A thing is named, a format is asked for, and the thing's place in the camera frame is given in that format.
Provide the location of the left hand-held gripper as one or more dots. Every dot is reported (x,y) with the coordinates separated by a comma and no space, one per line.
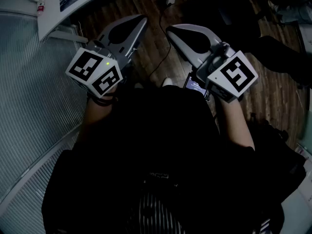
(93,68)

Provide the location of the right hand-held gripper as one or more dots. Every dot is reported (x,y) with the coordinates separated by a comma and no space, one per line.
(234,77)

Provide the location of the person's left forearm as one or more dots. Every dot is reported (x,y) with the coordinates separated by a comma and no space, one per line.
(96,117)

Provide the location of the person's right forearm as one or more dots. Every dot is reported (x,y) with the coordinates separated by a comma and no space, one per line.
(235,123)

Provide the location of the small display screen device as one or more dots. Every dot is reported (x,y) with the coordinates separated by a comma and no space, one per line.
(195,85)

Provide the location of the person's white shoe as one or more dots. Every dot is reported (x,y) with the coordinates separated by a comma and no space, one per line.
(168,82)
(138,85)

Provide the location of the black office chair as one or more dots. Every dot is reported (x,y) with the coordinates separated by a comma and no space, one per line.
(231,16)

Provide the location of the black wristband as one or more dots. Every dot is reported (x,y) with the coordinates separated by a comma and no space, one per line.
(102,101)

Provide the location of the clear bottle red cap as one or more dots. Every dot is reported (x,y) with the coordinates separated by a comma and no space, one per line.
(41,7)

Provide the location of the person's black shirt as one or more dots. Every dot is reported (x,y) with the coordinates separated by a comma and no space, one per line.
(158,142)

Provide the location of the striped black white garment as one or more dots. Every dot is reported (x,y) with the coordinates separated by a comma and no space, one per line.
(156,213)

